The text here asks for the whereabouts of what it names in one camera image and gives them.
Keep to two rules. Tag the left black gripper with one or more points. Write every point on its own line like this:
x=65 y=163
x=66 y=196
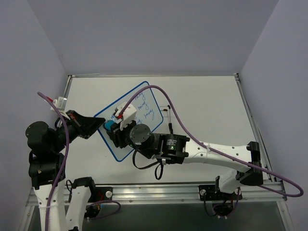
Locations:
x=77 y=124

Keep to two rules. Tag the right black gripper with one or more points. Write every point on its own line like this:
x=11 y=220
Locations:
x=115 y=134

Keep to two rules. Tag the blue whiteboard eraser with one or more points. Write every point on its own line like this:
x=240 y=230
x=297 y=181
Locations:
x=107 y=125

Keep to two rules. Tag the blue framed whiteboard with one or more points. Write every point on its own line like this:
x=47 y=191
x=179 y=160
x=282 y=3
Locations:
x=148 y=112

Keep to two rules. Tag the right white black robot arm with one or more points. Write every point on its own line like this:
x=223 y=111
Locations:
x=167 y=149

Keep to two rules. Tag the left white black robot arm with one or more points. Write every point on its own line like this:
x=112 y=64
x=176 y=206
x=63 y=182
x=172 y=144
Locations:
x=47 y=171

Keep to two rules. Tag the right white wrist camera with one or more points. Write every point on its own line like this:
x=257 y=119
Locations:
x=127 y=116

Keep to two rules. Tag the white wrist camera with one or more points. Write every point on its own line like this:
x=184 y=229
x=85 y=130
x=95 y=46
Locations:
x=60 y=104
x=127 y=116

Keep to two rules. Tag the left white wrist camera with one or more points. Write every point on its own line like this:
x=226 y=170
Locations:
x=60 y=104

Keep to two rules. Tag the aluminium front rail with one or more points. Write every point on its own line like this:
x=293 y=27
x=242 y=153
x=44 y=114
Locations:
x=179 y=193

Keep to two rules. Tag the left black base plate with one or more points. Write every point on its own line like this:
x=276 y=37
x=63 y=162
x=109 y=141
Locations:
x=102 y=194

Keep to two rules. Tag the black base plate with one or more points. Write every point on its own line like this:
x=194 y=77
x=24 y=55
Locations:
x=102 y=194
x=209 y=193

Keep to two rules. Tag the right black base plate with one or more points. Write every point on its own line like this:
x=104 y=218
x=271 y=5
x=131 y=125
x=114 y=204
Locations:
x=209 y=193

